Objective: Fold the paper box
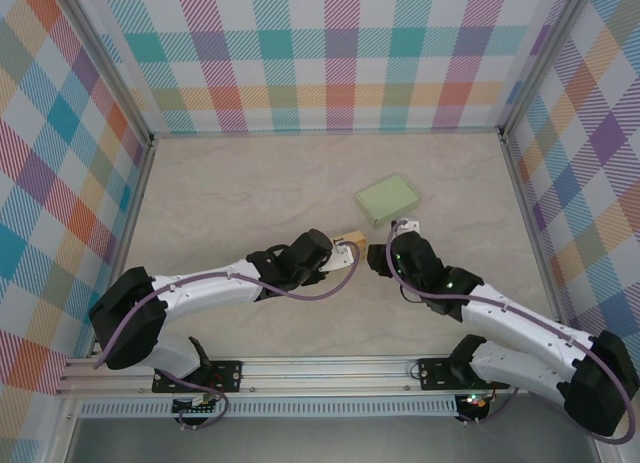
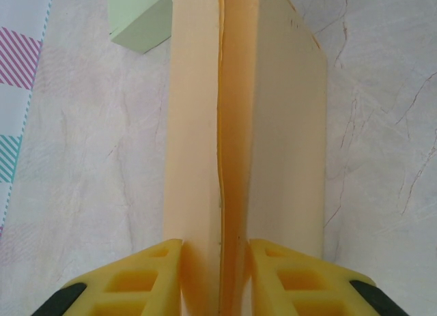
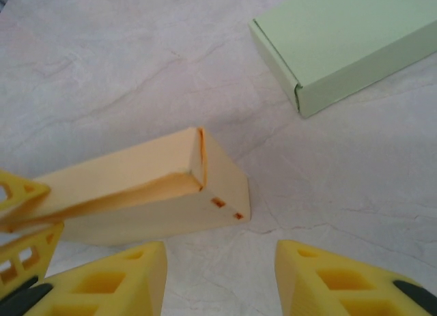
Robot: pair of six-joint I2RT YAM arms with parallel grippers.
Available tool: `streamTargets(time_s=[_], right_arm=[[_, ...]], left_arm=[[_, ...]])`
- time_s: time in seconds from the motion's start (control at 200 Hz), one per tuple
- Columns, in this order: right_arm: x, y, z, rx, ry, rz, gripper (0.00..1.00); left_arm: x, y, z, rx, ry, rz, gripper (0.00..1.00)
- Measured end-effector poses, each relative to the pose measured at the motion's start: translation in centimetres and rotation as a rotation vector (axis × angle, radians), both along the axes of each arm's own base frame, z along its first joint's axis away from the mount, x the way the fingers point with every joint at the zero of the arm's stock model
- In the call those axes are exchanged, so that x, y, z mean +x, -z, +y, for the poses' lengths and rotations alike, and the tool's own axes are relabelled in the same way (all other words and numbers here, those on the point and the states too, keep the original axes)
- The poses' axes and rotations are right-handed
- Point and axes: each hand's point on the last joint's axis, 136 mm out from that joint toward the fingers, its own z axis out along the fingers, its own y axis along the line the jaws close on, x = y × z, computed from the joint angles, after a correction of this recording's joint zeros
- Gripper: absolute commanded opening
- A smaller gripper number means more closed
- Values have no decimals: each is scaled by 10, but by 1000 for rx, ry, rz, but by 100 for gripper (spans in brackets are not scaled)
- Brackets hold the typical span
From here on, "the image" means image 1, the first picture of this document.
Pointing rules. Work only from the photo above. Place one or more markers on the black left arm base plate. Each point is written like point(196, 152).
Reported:
point(227, 375)

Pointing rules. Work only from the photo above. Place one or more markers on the orange cloth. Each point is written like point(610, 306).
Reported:
point(352, 237)

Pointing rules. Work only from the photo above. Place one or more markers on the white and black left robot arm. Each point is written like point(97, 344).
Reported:
point(210, 288)

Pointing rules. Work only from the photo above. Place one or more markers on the aluminium mounting rail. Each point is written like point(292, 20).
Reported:
point(325, 373)

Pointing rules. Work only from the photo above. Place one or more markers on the green paper box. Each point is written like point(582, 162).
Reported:
point(387, 200)

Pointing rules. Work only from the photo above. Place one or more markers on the aluminium frame post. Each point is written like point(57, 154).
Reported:
point(545, 58)
point(105, 58)

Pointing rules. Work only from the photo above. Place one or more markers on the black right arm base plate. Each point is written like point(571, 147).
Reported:
point(435, 373)

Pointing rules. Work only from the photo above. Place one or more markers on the grey metal panel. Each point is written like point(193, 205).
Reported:
point(325, 440)

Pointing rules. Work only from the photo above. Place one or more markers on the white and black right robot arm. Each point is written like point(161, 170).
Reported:
point(520, 328)

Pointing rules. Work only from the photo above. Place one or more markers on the aluminium side rail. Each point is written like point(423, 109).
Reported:
point(535, 223)
point(127, 223)

